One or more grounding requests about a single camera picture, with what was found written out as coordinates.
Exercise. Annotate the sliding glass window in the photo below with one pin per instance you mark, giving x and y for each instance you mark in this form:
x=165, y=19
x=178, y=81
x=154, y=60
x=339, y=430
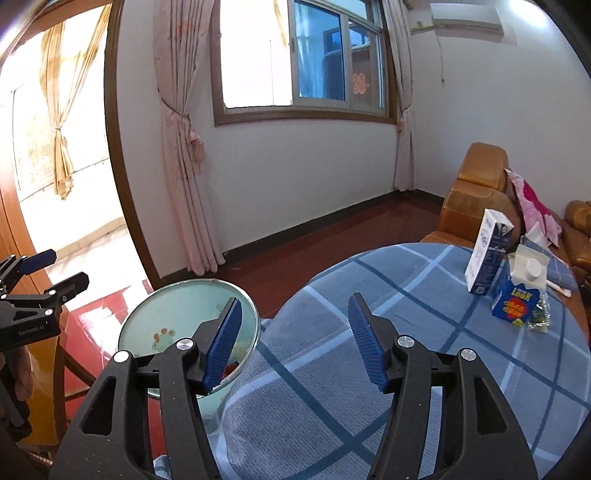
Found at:
x=300, y=60

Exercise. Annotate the red window sticker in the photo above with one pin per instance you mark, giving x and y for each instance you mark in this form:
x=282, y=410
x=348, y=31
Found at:
x=362, y=83

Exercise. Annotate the person's left hand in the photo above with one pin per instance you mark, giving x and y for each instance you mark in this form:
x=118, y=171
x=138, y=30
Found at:
x=22, y=376

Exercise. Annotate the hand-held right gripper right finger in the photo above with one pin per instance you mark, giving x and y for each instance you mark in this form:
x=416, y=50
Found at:
x=369, y=346

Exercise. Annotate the small clear plastic wrapper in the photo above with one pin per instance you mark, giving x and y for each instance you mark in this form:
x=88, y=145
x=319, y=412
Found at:
x=540, y=316

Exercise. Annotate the wide pink curtain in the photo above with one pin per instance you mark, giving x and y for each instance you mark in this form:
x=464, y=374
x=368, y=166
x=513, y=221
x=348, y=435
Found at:
x=189, y=161

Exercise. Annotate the wooden door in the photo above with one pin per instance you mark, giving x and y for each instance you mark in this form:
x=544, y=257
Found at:
x=11, y=230

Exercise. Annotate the narrow pink curtain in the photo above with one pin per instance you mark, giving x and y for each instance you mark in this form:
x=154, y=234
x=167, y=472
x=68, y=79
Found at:
x=401, y=92

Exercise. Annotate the brown wooden door frame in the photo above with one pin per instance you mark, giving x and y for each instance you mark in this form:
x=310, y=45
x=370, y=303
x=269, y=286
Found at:
x=115, y=138

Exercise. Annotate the white tissue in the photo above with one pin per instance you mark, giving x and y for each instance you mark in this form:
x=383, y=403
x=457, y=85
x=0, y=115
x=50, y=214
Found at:
x=545, y=234

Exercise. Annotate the white air conditioner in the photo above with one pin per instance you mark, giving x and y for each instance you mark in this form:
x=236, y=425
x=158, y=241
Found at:
x=466, y=18

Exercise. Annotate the brown leather armchair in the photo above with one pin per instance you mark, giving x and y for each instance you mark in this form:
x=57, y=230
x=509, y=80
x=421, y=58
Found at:
x=471, y=207

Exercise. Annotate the white milk carton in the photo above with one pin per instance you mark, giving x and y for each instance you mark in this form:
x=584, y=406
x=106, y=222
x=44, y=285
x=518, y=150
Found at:
x=485, y=258

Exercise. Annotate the blue juice carton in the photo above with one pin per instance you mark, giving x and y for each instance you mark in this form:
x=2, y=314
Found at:
x=517, y=300

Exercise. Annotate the teal cartoon print waste bin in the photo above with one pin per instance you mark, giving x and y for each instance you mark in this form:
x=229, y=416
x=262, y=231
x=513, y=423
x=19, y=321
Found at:
x=175, y=318

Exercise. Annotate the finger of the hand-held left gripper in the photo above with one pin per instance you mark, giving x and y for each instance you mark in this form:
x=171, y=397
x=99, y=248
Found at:
x=69, y=284
x=39, y=261

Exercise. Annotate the brown leather sofa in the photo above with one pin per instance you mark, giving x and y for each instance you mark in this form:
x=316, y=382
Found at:
x=577, y=240

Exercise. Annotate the wooden chair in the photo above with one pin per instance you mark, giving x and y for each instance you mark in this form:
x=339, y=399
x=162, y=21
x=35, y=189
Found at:
x=61, y=392

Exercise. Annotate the blue plaid tablecloth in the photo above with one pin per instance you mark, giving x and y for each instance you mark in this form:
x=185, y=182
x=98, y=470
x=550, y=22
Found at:
x=314, y=392

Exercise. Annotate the small white object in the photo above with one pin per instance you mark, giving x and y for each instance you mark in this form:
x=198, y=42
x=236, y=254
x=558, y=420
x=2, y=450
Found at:
x=558, y=288

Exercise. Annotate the white air conditioner pipe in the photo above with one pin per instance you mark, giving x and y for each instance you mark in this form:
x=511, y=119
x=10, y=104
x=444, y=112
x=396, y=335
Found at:
x=443, y=55

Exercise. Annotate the yellow curtain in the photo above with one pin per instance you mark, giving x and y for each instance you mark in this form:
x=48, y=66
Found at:
x=64, y=115

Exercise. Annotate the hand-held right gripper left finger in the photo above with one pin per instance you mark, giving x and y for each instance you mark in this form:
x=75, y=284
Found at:
x=221, y=350

